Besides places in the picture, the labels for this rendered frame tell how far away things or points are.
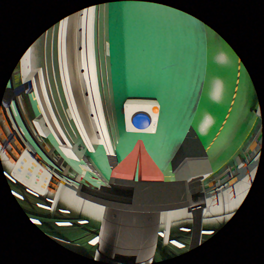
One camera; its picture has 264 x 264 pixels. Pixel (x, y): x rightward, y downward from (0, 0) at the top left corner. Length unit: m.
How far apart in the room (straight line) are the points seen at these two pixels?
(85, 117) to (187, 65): 0.31
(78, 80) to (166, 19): 0.29
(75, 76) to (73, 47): 0.08
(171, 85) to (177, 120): 0.11
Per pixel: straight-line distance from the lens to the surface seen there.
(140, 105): 0.19
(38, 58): 0.33
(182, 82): 0.26
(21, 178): 3.32
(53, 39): 0.40
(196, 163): 0.54
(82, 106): 0.24
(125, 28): 0.27
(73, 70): 0.23
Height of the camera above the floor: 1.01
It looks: 49 degrees down
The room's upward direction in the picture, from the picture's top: 168 degrees counter-clockwise
